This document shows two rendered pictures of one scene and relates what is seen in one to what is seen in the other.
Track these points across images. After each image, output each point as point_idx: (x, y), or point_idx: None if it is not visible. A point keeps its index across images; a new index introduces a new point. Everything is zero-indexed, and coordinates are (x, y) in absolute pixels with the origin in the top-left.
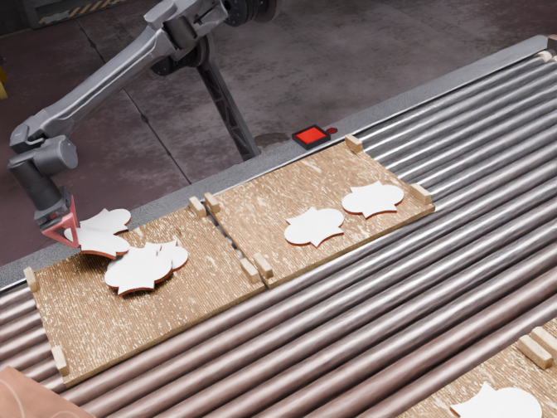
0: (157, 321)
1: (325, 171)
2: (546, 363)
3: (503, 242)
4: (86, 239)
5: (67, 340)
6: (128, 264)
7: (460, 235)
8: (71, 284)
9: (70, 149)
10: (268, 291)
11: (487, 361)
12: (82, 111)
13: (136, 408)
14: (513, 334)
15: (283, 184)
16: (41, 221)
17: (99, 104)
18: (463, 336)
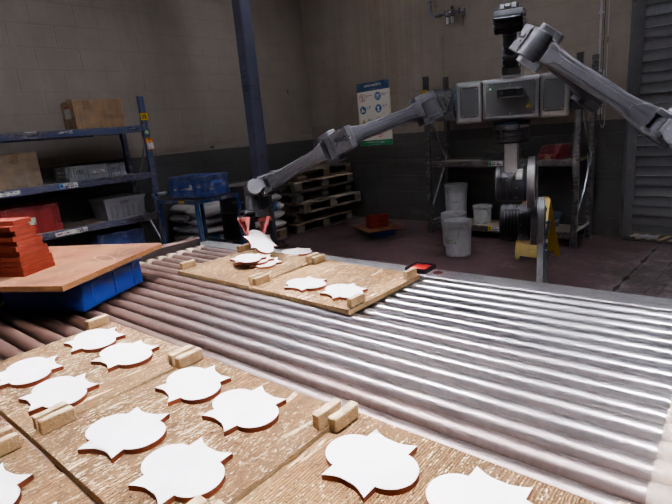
0: (218, 274)
1: (373, 276)
2: (168, 358)
3: (325, 346)
4: (256, 237)
5: (205, 264)
6: (252, 255)
7: (322, 328)
8: None
9: (258, 185)
10: (249, 291)
11: (180, 347)
12: (281, 174)
13: (164, 287)
14: (214, 358)
15: (351, 270)
16: (239, 214)
17: (289, 174)
18: (212, 344)
